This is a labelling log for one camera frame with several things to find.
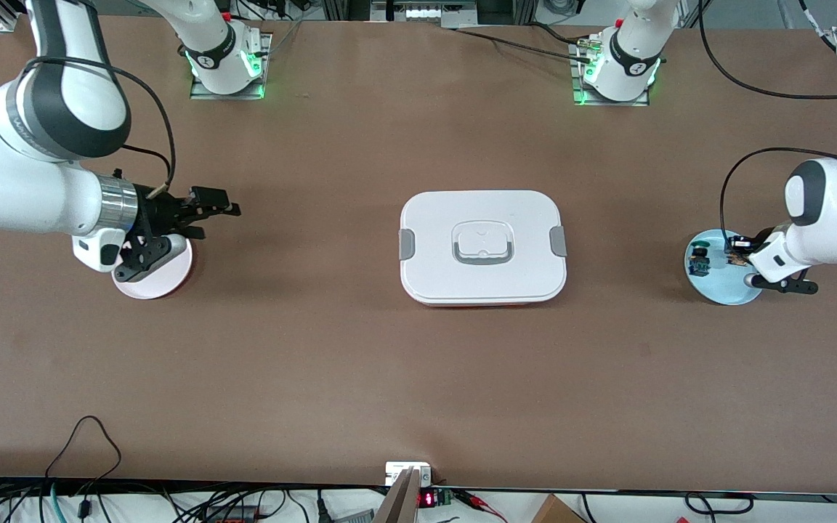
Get white lunch box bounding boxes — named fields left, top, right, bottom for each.
left=398, top=190, right=568, bottom=307

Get brown cardboard box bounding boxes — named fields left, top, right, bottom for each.
left=531, top=494, right=586, bottom=523

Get small white box device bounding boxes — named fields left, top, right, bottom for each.
left=385, top=462, right=432, bottom=486

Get light blue round plate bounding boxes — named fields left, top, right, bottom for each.
left=684, top=229, right=764, bottom=306

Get pink round plate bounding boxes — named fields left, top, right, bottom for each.
left=112, top=236, right=194, bottom=301

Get aluminium corner extrusion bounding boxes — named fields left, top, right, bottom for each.
left=0, top=0, right=28, bottom=33

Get grey aluminium profile bar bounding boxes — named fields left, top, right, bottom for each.
left=373, top=467, right=423, bottom=523

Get red clip test leads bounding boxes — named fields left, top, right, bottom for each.
left=455, top=490, right=508, bottom=523

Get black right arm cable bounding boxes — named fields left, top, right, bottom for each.
left=23, top=57, right=177, bottom=198

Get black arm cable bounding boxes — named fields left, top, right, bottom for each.
left=697, top=0, right=837, bottom=239
left=23, top=57, right=177, bottom=198

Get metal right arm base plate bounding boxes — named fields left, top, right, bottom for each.
left=190, top=33, right=272, bottom=100

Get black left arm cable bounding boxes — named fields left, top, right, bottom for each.
left=697, top=0, right=837, bottom=239

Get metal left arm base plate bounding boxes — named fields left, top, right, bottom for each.
left=570, top=36, right=652, bottom=107

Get thin black looped cable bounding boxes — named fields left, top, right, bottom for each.
left=44, top=415, right=123, bottom=520

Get black coiled cable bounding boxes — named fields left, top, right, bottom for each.
left=684, top=492, right=755, bottom=516

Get silver extrusion frame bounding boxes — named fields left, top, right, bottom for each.
left=371, top=0, right=479, bottom=28

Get black cable to base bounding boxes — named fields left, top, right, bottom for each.
left=448, top=22, right=595, bottom=63

